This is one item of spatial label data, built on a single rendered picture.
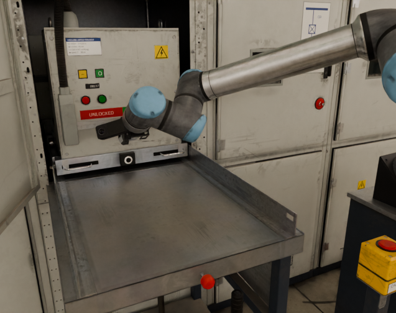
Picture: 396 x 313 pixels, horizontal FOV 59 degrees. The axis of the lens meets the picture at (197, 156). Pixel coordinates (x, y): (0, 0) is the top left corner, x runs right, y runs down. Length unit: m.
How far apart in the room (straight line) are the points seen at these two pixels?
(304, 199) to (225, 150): 0.59
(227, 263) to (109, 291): 0.29
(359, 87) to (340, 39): 1.06
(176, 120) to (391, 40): 0.54
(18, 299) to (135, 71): 0.99
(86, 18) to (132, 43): 0.75
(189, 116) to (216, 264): 0.40
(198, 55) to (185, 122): 0.53
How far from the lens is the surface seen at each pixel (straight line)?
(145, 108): 0.95
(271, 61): 0.99
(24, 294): 1.61
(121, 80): 1.41
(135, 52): 1.42
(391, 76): 0.84
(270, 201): 1.06
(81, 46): 1.38
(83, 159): 1.43
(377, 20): 0.95
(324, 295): 2.21
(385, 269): 0.91
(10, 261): 1.53
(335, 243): 2.29
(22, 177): 1.35
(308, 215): 2.03
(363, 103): 2.06
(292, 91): 1.71
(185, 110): 1.00
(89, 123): 1.37
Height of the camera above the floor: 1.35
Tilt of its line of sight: 18 degrees down
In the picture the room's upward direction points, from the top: straight up
